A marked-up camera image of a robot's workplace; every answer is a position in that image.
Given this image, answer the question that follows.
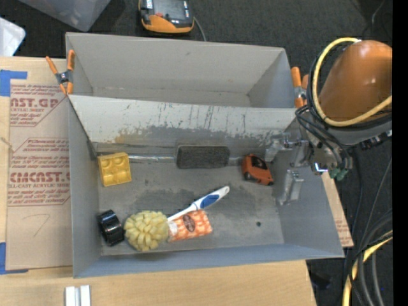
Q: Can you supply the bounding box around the yellow sponge brush white handle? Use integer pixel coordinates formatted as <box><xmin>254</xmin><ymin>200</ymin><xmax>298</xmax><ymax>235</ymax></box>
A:
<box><xmin>123</xmin><ymin>185</ymin><xmax>231</xmax><ymax>252</ymax></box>

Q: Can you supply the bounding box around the yellow toy brick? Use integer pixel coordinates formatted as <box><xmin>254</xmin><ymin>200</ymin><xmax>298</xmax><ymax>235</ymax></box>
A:
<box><xmin>96</xmin><ymin>152</ymin><xmax>133</xmax><ymax>187</ymax></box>

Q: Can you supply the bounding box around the black tape roll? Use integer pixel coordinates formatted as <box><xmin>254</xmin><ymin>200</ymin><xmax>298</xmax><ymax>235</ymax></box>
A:
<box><xmin>96</xmin><ymin>209</ymin><xmax>126</xmax><ymax>247</ymax></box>

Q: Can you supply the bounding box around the dark grey sponge block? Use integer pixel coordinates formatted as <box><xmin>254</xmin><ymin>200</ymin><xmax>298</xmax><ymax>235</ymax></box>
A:
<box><xmin>175</xmin><ymin>145</ymin><xmax>231</xmax><ymax>170</ymax></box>

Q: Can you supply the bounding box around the orange and white packet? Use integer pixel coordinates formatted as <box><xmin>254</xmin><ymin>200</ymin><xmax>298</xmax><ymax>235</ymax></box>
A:
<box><xmin>166</xmin><ymin>209</ymin><xmax>214</xmax><ymax>243</ymax></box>

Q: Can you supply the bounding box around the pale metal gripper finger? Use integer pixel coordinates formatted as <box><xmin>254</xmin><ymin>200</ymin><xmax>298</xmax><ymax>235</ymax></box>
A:
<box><xmin>275</xmin><ymin>168</ymin><xmax>305</xmax><ymax>207</ymax></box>
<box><xmin>264</xmin><ymin>133</ymin><xmax>302</xmax><ymax>163</ymax></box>

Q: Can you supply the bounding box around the orange toy car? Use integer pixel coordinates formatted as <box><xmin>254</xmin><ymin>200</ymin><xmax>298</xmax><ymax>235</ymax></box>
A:
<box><xmin>240</xmin><ymin>153</ymin><xmax>275</xmax><ymax>187</ymax></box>

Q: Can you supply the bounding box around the grey metal bin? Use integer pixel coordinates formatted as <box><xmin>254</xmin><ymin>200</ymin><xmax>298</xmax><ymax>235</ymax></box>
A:
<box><xmin>65</xmin><ymin>32</ymin><xmax>346</xmax><ymax>279</ymax></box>

